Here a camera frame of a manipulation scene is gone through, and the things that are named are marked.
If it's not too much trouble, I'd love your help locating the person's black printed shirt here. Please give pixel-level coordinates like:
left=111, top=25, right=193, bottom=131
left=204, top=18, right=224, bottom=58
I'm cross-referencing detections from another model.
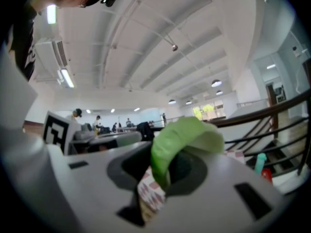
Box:
left=4, top=5, right=37, bottom=82

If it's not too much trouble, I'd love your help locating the ceiling tube light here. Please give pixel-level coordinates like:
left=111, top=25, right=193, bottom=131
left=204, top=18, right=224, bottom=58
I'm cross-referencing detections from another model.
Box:
left=46, top=4, right=57, bottom=25
left=59, top=67, right=75, bottom=89

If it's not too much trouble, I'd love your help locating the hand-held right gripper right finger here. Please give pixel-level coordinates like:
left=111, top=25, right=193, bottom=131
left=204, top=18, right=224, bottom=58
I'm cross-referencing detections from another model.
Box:
left=150, top=149, right=290, bottom=233

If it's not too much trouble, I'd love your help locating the dark wooden stair railing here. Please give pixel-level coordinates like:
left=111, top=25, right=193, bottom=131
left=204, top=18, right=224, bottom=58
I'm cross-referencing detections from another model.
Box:
left=208, top=87, right=311, bottom=177

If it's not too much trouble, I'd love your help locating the red container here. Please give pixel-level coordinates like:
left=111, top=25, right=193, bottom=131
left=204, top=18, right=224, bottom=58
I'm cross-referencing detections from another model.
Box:
left=260, top=168, right=274, bottom=183

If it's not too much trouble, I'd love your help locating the green leafy vegetable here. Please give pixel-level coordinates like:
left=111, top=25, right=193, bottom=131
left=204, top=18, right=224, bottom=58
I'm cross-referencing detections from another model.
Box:
left=150, top=116, right=225, bottom=191

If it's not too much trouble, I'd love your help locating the teal bottle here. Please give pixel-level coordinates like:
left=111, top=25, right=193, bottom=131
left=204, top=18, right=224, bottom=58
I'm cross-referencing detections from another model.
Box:
left=253, top=152, right=268, bottom=175

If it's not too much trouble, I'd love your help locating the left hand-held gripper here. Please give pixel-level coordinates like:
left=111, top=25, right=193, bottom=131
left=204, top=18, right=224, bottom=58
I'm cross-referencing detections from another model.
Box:
left=42, top=110, right=82, bottom=155

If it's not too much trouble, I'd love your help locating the brown framed doorway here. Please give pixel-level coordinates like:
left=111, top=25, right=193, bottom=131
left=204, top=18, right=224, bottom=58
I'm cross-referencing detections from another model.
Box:
left=265, top=82, right=287, bottom=107

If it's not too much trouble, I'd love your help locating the grey sofa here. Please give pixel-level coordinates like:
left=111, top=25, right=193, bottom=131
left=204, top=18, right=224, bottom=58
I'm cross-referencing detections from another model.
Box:
left=70, top=129, right=143, bottom=155

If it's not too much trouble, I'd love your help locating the white wall camera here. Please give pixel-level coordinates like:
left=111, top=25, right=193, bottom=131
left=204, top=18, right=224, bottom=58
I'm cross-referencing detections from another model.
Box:
left=292, top=46, right=308, bottom=58

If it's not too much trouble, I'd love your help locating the white ceiling air conditioner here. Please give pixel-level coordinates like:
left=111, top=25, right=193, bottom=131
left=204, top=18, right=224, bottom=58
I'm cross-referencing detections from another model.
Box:
left=33, top=39, right=69, bottom=83

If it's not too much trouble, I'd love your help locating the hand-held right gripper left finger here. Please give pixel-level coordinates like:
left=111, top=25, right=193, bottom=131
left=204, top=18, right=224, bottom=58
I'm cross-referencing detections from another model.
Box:
left=47, top=141, right=153, bottom=233

